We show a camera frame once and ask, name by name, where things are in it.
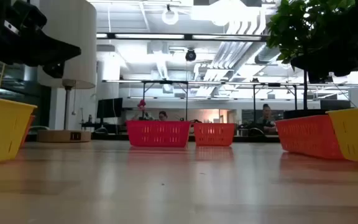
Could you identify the black metal workstation frame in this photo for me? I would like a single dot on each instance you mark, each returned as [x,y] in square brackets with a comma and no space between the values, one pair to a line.
[165,82]
[273,84]

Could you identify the black round ceiling camera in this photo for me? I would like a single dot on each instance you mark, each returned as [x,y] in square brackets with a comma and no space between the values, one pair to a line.
[190,56]

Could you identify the white shade table lamp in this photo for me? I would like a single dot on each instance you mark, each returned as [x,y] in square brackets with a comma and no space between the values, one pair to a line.
[73,31]

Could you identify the black office desk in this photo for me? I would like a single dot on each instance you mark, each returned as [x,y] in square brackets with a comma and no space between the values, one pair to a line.
[110,127]

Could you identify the potted green plant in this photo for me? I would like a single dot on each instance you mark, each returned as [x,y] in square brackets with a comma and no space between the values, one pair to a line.
[291,28]

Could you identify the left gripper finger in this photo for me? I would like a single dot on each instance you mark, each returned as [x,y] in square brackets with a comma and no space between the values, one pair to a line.
[57,49]

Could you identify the orange plastic basket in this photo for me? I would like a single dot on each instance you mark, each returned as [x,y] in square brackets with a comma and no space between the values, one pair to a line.
[309,137]
[213,134]

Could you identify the black computer monitor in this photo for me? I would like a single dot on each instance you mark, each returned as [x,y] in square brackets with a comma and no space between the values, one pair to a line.
[334,104]
[109,108]

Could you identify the black overhead light bar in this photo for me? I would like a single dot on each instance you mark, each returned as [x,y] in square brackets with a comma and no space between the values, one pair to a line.
[188,36]

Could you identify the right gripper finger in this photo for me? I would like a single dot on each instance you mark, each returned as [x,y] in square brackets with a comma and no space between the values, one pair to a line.
[319,63]

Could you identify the person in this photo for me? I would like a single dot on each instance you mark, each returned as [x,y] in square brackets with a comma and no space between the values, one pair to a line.
[163,115]
[266,119]

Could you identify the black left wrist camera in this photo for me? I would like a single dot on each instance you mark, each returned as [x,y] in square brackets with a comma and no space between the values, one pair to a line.
[30,14]

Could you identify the red plastic basket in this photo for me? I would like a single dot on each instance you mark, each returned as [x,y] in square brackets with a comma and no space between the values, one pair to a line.
[28,127]
[157,133]

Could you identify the small dark bottle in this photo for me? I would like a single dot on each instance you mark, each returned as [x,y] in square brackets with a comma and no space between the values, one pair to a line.
[89,119]

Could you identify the yellow plastic basket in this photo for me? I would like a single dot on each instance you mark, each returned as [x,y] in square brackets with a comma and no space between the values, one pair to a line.
[357,133]
[2,130]

